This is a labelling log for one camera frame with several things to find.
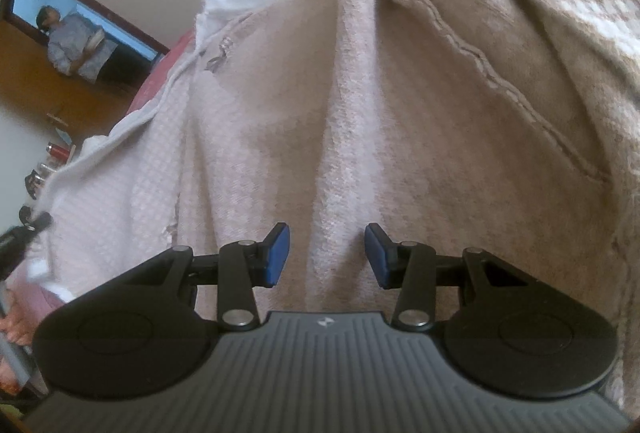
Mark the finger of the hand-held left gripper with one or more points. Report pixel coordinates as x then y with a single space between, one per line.
20 248

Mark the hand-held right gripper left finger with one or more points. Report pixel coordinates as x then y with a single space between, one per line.
277 253

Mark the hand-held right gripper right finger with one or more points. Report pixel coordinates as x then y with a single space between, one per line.
377 255

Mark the beige white houndstooth knit cardigan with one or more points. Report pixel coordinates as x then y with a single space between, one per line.
375 88

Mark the group of small bottles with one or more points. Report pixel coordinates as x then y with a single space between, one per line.
45 168

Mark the pink floral blanket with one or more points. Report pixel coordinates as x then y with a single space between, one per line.
160 73

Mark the framed mirror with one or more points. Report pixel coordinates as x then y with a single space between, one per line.
85 28

